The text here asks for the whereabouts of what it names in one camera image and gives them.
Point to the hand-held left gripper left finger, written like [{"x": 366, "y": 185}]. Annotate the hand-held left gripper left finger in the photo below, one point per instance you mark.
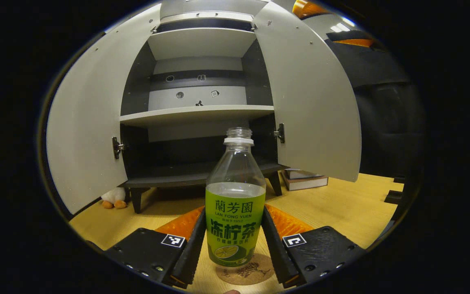
[{"x": 194, "y": 253}]

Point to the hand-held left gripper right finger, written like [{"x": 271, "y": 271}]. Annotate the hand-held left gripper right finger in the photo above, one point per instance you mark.
[{"x": 273, "y": 253}]

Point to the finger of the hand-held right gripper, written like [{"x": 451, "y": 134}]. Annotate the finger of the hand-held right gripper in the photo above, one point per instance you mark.
[
  {"x": 353, "y": 37},
  {"x": 306, "y": 9}
]

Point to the round cork coaster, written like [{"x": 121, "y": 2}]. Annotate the round cork coaster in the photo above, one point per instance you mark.
[{"x": 255, "y": 273}]

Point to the clear bottle with green label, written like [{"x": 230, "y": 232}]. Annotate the clear bottle with green label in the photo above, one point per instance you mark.
[{"x": 235, "y": 228}]

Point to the grey cabinet door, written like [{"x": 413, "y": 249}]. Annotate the grey cabinet door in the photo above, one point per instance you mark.
[
  {"x": 312, "y": 102},
  {"x": 92, "y": 114}
]

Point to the grey cabinet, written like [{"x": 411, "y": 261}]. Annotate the grey cabinet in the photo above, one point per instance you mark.
[{"x": 198, "y": 98}]

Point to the grey cabinet shelf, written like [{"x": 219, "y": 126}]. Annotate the grey cabinet shelf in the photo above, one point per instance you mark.
[
  {"x": 202, "y": 43},
  {"x": 198, "y": 112}
]

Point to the ceiling light panel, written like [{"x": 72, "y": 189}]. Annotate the ceiling light panel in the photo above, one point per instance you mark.
[{"x": 339, "y": 27}]

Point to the black backdrop cloth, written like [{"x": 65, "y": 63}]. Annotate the black backdrop cloth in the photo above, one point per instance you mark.
[{"x": 386, "y": 114}]

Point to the white plush duck toy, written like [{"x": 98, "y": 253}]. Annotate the white plush duck toy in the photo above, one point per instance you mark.
[{"x": 114, "y": 196}]

